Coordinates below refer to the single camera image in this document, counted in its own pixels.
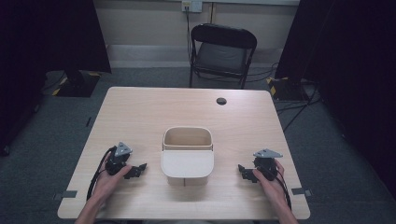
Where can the black stand base striped tape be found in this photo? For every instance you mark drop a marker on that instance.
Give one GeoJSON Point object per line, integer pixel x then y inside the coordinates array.
{"type": "Point", "coordinates": [286, 88]}

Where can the white storage box with lid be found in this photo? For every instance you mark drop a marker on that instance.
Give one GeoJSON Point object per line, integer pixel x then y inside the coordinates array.
{"type": "Point", "coordinates": [187, 164]}

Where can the person's left hand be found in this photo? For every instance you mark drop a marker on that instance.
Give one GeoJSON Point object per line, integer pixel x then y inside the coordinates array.
{"type": "Point", "coordinates": [107, 184]}

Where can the dark curtain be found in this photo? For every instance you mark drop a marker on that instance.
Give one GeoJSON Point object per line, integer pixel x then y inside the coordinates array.
{"type": "Point", "coordinates": [40, 46]}
{"type": "Point", "coordinates": [351, 62]}

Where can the person's right hand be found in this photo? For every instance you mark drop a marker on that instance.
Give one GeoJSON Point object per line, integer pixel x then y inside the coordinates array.
{"type": "Point", "coordinates": [270, 186]}

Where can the white wall outlet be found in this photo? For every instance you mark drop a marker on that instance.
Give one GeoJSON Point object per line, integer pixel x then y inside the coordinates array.
{"type": "Point", "coordinates": [192, 5]}

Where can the grey tape strip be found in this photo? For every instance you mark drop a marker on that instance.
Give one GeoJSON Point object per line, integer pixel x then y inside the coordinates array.
{"type": "Point", "coordinates": [66, 194]}
{"type": "Point", "coordinates": [300, 191]}

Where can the small black floor object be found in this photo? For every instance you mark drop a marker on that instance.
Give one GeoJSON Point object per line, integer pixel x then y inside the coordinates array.
{"type": "Point", "coordinates": [88, 121]}

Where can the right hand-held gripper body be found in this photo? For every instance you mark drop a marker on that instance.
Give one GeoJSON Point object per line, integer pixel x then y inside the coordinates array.
{"type": "Point", "coordinates": [265, 165]}

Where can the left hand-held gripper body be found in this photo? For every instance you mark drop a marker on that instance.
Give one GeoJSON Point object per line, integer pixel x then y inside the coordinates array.
{"type": "Point", "coordinates": [115, 163]}

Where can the black folding chair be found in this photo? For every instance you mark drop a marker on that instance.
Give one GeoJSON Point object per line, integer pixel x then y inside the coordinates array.
{"type": "Point", "coordinates": [222, 53]}

